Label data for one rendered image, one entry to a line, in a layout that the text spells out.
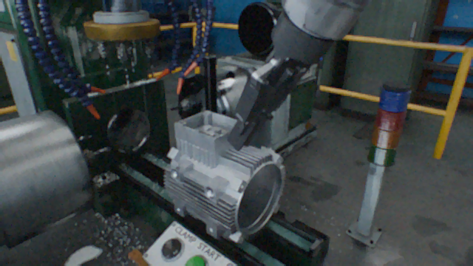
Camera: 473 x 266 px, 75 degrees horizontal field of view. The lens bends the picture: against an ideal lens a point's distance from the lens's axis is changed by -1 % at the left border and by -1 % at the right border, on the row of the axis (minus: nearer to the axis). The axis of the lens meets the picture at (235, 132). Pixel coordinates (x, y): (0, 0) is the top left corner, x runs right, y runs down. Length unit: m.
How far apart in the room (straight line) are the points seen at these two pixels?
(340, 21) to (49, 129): 0.58
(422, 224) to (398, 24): 2.78
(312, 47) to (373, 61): 3.34
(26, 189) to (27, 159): 0.05
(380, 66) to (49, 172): 3.40
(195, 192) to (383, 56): 3.22
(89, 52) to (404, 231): 1.03
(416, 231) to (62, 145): 0.91
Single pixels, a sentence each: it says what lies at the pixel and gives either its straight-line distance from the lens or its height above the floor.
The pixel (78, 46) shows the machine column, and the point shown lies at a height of 1.26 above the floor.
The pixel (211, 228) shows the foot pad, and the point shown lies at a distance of 0.65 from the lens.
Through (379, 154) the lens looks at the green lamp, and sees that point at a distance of 0.80.
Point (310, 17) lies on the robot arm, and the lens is 0.37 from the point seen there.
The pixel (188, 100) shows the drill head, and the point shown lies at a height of 1.07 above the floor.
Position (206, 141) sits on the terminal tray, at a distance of 0.62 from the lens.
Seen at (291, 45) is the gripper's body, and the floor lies 1.35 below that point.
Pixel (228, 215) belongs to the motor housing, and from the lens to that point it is 0.60.
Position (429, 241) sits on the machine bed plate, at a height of 0.80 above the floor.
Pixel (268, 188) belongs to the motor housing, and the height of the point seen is 0.99.
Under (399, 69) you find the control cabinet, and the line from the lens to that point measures 3.67.
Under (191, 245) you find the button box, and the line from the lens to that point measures 0.48.
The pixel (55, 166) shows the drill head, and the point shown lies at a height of 1.10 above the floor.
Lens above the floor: 1.41
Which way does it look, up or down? 25 degrees down
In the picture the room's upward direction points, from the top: straight up
